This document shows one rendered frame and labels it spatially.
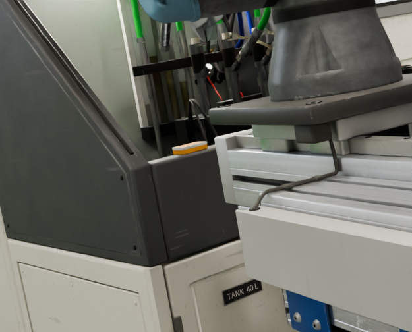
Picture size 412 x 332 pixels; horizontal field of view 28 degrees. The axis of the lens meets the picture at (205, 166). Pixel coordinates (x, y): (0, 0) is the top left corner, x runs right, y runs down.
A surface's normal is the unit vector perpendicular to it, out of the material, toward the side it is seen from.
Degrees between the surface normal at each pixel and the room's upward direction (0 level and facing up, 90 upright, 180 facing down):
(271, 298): 90
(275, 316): 90
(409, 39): 76
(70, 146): 90
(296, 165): 90
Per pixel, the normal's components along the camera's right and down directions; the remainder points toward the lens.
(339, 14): 0.12, 0.11
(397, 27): 0.53, -0.22
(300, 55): -0.61, -0.09
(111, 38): 0.58, 0.01
